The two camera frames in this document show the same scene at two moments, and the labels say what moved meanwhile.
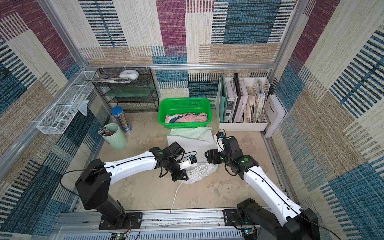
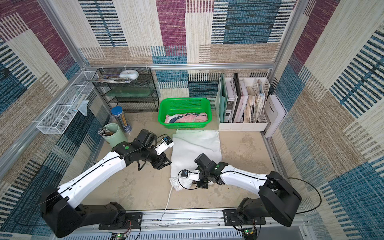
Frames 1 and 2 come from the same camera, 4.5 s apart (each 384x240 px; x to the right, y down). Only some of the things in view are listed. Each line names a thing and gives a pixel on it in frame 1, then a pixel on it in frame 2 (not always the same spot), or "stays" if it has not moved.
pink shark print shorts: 201,117 stays
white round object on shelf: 130,74 stays
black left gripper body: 174,168 -> 150,155
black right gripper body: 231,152 -> 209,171
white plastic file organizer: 241,103 stays
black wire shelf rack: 130,89 stays
